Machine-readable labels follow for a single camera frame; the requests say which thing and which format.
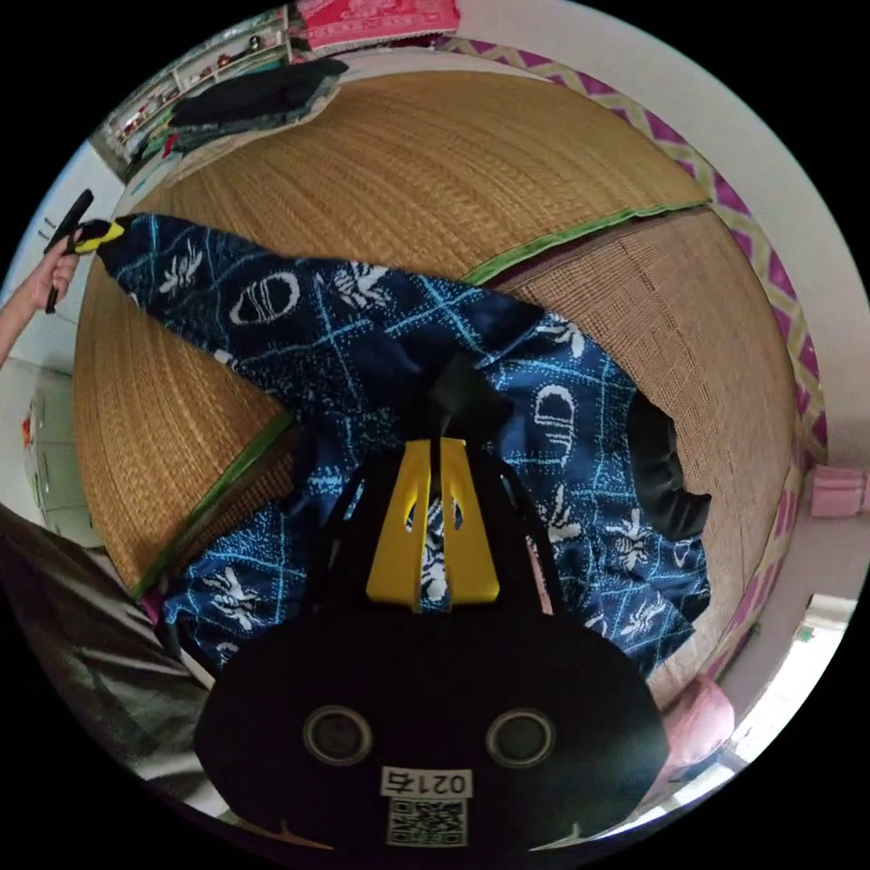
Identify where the person's body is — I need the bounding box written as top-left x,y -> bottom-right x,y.
0,502 -> 229,820

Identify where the person's left forearm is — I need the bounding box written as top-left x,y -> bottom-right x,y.
0,276 -> 53,367

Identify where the white cupboard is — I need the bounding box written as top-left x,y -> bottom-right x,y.
0,365 -> 104,548

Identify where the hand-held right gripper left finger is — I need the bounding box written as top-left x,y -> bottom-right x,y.
365,440 -> 432,607

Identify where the blue long sleeve white print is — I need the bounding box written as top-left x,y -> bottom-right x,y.
94,212 -> 713,682

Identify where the pile of clothes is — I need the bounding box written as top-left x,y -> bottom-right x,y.
165,56 -> 352,134

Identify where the bed with woven mat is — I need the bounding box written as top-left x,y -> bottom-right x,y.
70,32 -> 832,716

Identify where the pink red patterned blanket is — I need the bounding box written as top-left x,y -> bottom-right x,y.
297,0 -> 465,52

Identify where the white shelf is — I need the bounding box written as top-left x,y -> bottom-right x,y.
90,18 -> 308,183

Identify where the person's left hand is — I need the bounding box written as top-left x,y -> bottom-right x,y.
29,227 -> 87,305

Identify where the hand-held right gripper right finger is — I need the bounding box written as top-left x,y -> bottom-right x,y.
440,439 -> 502,607

